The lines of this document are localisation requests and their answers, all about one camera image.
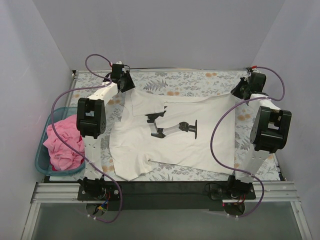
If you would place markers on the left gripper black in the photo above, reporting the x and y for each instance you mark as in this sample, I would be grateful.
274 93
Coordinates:
125 81

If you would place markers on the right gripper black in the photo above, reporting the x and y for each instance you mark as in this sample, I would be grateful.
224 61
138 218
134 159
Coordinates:
241 88

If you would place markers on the white t shirt robot print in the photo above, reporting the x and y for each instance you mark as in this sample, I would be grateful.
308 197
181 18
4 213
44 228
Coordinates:
188 131

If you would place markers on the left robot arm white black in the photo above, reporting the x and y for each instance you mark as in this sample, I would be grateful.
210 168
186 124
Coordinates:
91 122

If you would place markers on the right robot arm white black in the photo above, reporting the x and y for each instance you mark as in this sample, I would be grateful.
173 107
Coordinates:
269 132

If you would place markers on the floral table cloth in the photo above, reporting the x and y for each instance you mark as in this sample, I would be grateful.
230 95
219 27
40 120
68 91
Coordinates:
198 83

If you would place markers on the red garment in basket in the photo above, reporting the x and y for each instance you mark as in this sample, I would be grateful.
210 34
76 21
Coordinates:
81 149

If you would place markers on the pink t shirt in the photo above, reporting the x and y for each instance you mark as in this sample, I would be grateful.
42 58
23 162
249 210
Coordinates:
62 157

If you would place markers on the teal plastic basket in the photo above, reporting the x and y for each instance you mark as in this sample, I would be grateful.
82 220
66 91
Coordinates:
42 158

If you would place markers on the aluminium frame rail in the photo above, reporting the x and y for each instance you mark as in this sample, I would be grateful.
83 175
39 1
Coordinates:
67 193

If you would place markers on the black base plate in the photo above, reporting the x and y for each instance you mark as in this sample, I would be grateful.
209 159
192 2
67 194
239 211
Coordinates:
163 195

